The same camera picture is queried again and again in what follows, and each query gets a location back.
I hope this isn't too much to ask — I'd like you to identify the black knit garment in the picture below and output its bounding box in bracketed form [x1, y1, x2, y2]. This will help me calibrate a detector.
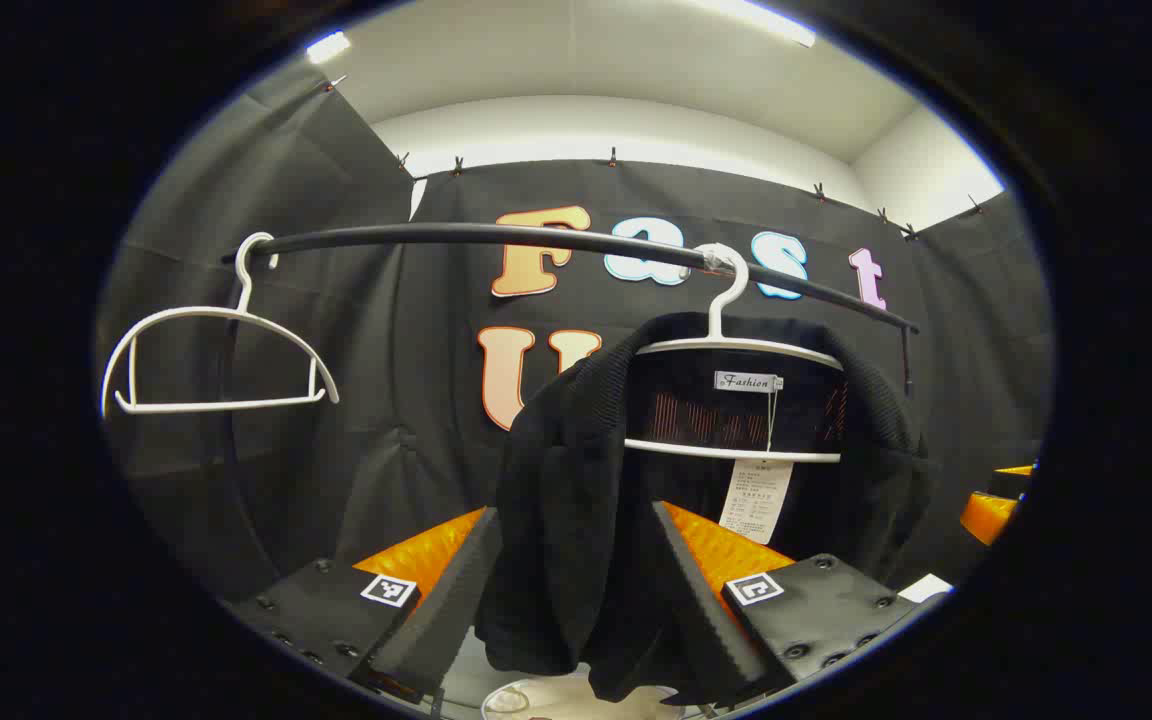
[476, 312, 937, 704]

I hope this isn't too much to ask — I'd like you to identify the long ceiling light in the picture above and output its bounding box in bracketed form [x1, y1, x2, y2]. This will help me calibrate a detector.
[681, 0, 819, 49]

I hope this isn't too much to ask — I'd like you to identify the empty white plastic hanger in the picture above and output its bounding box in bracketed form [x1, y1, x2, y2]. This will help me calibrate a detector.
[100, 232, 341, 419]

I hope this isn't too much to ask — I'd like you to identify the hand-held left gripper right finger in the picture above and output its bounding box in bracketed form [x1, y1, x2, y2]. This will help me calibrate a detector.
[652, 502, 925, 706]

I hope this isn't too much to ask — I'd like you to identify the white hanger under garment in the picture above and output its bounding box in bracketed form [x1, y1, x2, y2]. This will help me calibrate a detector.
[624, 243, 845, 463]

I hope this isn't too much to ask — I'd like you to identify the black clothes rack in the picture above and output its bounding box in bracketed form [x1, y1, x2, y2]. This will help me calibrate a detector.
[219, 222, 922, 581]

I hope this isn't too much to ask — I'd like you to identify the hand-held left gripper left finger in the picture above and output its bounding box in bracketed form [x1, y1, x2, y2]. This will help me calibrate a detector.
[226, 505, 503, 703]

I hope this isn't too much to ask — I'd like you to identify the white paper hang tag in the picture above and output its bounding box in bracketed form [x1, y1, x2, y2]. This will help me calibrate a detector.
[718, 458, 795, 546]

